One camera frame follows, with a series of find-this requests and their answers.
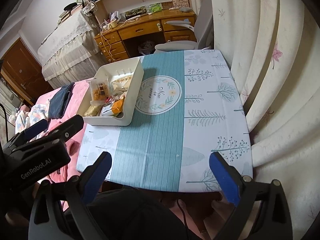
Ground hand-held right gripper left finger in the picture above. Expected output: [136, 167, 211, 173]
[29, 151, 112, 240]

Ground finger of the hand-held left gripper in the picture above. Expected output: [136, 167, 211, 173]
[15, 114, 84, 153]
[4, 119, 48, 148]

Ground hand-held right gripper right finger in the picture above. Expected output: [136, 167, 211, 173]
[209, 151, 293, 240]

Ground yellow rice roll packet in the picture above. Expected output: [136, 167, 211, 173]
[84, 105, 103, 117]

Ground clear packet dark label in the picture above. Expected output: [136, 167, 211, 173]
[89, 78, 111, 106]

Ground orange snack packet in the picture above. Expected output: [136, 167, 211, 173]
[111, 99, 125, 113]

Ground large yellow pastry packet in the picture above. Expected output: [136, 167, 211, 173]
[110, 74, 133, 93]

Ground white plastic storage bin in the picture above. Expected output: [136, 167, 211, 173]
[82, 56, 145, 127]

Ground floral white blanket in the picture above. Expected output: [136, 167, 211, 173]
[9, 104, 50, 133]

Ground folded blue jeans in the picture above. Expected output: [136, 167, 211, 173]
[48, 82, 75, 119]

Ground pink bedsheet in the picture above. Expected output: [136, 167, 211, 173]
[35, 79, 94, 210]

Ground patterned blue white tablecloth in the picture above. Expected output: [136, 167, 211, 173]
[76, 49, 253, 193]

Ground brown wooden door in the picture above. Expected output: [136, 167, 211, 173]
[0, 38, 54, 105]

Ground black wastebasket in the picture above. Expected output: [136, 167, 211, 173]
[138, 41, 155, 55]

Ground stack of flat books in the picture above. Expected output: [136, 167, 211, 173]
[59, 6, 83, 24]

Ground wooden desk with drawers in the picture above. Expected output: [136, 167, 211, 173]
[94, 11, 197, 64]

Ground floral fabric bag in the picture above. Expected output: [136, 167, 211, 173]
[82, 1, 97, 17]

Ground white plastic bag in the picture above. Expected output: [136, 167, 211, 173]
[107, 11, 122, 22]

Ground white floral curtain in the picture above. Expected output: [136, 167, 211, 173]
[186, 0, 320, 240]

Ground dark printed box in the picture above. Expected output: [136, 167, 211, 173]
[125, 6, 147, 19]

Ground light green packet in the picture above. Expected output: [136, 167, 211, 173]
[147, 2, 162, 13]

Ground grey office chair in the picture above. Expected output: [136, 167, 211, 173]
[154, 0, 214, 54]

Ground white charging cable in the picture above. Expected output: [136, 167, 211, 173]
[99, 22, 114, 63]

